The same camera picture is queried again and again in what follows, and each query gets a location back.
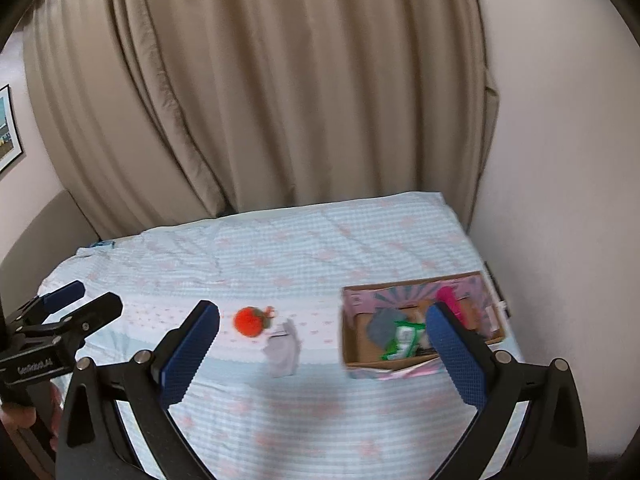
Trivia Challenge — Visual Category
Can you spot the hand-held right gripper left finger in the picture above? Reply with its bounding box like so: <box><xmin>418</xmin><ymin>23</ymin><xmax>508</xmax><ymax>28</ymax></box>
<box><xmin>56</xmin><ymin>300</ymin><xmax>221</xmax><ymax>480</ymax></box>

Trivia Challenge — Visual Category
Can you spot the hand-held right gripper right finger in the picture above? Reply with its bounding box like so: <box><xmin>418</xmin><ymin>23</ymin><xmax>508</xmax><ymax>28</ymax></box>
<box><xmin>425</xmin><ymin>301</ymin><xmax>588</xmax><ymax>480</ymax></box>

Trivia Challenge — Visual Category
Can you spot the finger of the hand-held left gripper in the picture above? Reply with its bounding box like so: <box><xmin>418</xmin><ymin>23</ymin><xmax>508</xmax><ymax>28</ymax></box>
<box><xmin>22</xmin><ymin>293</ymin><xmax>124</xmax><ymax>350</ymax></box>
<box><xmin>5</xmin><ymin>281</ymin><xmax>86</xmax><ymax>329</ymax></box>

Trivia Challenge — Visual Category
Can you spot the pink cube toy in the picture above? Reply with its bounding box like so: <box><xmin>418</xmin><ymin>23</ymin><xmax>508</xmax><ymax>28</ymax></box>
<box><xmin>437</xmin><ymin>285</ymin><xmax>468</xmax><ymax>328</ymax></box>

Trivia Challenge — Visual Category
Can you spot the green white soft toy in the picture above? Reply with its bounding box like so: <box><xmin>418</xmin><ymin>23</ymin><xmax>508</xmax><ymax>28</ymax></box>
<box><xmin>380</xmin><ymin>320</ymin><xmax>428</xmax><ymax>361</ymax></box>

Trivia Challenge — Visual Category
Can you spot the orange plush ball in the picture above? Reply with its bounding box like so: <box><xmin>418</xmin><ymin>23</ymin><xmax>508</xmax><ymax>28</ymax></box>
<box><xmin>234</xmin><ymin>306</ymin><xmax>278</xmax><ymax>339</ymax></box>

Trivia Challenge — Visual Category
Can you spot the grey sock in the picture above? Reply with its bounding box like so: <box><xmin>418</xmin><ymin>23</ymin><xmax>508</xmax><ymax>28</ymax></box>
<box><xmin>367</xmin><ymin>308</ymin><xmax>401</xmax><ymax>348</ymax></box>

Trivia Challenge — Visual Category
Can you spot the white cloth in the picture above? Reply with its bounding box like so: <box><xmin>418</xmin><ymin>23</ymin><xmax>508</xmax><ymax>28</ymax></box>
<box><xmin>262</xmin><ymin>317</ymin><xmax>303</xmax><ymax>378</ymax></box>

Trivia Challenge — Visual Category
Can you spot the printed cardboard box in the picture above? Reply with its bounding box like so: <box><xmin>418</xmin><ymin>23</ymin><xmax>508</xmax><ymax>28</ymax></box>
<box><xmin>341</xmin><ymin>270</ymin><xmax>507</xmax><ymax>380</ymax></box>

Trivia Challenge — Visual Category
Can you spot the person's left hand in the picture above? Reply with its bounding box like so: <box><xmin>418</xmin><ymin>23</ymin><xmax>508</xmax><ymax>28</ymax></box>
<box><xmin>0</xmin><ymin>384</ymin><xmax>65</xmax><ymax>453</ymax></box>

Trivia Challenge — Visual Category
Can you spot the grey padded headboard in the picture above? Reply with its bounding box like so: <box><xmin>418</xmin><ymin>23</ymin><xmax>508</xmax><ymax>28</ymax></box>
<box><xmin>0</xmin><ymin>189</ymin><xmax>103</xmax><ymax>311</ymax></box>

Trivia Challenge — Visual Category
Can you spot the beige curtain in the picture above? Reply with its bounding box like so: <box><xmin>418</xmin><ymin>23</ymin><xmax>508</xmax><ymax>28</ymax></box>
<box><xmin>22</xmin><ymin>0</ymin><xmax>501</xmax><ymax>241</ymax></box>

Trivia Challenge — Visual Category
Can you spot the framed wall picture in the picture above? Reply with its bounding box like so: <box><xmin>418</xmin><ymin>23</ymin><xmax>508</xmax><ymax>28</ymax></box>
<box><xmin>0</xmin><ymin>84</ymin><xmax>25</xmax><ymax>181</ymax></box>

